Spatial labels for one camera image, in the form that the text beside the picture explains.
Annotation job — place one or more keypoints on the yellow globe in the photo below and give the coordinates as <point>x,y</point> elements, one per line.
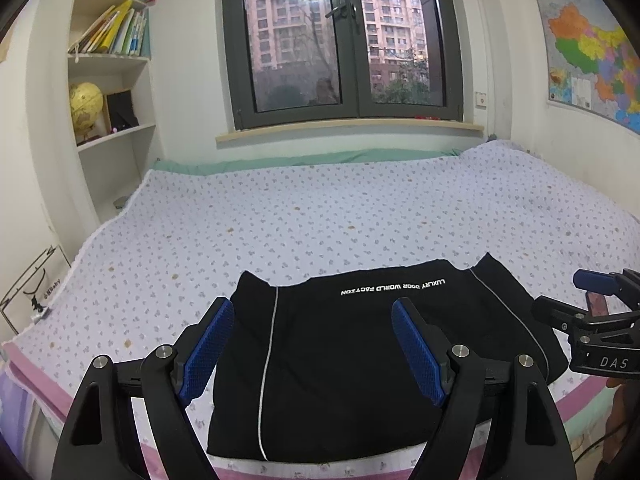
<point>85,107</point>

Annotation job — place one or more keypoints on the colourful wall map poster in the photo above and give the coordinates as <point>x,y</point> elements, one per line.
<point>595,55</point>

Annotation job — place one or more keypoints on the white floral bed blanket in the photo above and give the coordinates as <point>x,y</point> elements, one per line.
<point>325,210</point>

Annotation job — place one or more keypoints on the white bookshelf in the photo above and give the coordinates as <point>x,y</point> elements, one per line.
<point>110,75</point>

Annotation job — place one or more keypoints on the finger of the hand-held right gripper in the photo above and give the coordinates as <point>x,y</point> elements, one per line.
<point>595,282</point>
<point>565,312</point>

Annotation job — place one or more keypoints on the wooden windowsill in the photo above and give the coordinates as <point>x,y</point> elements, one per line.
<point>350,129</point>

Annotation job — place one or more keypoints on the pink striped mattress sheet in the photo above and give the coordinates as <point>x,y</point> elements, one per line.
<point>45,405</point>

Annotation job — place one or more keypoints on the row of thin tall books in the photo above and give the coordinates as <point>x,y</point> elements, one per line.
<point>112,32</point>

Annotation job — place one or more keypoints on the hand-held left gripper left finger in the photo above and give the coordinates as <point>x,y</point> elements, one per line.
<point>205,352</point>

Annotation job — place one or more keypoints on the white bag with line drawing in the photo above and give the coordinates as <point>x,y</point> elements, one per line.
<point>30,290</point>

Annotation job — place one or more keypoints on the green bed sheet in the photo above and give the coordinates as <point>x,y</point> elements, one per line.
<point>300,159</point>

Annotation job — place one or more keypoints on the dark framed window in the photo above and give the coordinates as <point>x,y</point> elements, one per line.
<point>340,40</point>

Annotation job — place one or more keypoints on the white wall switch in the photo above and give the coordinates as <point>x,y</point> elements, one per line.
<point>480,99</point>

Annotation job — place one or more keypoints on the black hooded jacket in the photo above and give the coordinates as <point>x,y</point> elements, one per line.
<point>340,360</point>

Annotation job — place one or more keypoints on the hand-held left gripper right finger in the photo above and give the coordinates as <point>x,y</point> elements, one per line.
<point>419,352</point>

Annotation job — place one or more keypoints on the dark picture frame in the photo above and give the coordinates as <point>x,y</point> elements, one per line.
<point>120,109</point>

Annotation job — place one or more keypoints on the person's right forearm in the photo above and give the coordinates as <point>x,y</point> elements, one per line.
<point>622,425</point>

